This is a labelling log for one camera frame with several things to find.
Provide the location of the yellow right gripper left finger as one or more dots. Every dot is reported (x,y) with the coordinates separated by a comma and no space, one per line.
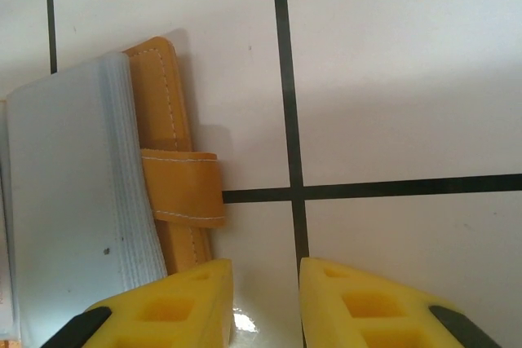
(204,323)

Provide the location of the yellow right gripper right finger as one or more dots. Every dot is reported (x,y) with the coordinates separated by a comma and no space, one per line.
(326,315)

